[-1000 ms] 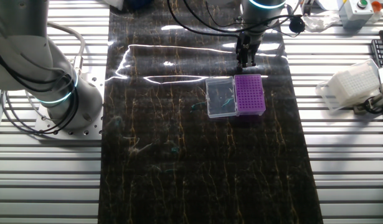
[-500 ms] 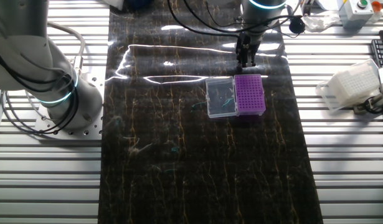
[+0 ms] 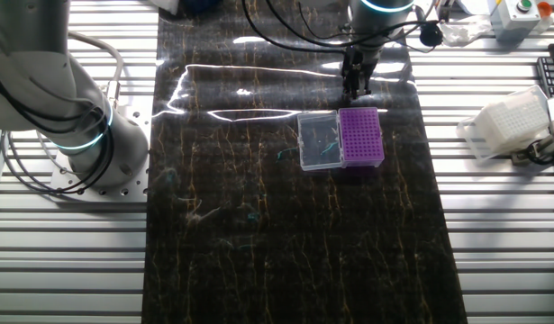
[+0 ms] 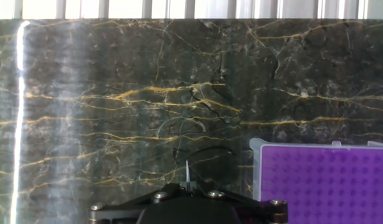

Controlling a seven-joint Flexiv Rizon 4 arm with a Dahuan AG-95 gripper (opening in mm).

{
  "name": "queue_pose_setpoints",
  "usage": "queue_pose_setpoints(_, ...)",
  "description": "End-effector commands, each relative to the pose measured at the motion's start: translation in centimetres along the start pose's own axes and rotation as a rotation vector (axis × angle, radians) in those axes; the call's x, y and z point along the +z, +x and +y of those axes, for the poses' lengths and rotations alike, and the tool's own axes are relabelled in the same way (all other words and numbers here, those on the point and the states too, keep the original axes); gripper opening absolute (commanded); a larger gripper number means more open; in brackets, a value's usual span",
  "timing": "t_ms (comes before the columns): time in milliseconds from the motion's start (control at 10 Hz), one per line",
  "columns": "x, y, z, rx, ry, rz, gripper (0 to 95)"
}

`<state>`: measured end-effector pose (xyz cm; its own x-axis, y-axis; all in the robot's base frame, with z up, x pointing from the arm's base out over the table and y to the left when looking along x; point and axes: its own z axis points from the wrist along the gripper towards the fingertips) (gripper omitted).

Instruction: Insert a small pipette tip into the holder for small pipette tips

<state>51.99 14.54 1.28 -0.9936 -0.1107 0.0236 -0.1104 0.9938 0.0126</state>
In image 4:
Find black marble pattern mat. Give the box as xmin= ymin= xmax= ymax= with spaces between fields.
xmin=0 ymin=17 xmax=383 ymax=224

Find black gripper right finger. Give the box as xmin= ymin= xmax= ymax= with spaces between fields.
xmin=188 ymin=182 xmax=288 ymax=224

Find purple tip box clear lid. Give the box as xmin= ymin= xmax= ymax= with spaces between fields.
xmin=249 ymin=138 xmax=383 ymax=224

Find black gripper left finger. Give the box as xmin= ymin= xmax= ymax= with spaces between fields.
xmin=87 ymin=182 xmax=188 ymax=224

